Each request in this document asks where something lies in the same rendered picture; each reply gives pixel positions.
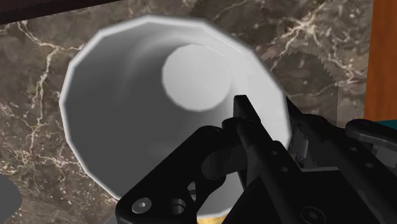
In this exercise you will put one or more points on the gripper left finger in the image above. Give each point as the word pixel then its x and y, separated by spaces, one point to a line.
pixel 173 173

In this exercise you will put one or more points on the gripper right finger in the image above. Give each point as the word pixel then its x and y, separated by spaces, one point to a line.
pixel 347 155

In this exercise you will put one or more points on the white cup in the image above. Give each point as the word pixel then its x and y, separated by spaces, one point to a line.
pixel 124 108

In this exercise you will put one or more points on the teal object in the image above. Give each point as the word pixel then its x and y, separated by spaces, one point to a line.
pixel 389 124

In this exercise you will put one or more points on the yellow object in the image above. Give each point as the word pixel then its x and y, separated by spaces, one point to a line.
pixel 214 221

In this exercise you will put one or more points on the orange wooden furniture panel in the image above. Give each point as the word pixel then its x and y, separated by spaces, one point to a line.
pixel 382 56

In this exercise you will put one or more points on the grey rounded flat object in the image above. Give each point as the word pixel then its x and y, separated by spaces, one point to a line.
pixel 8 201

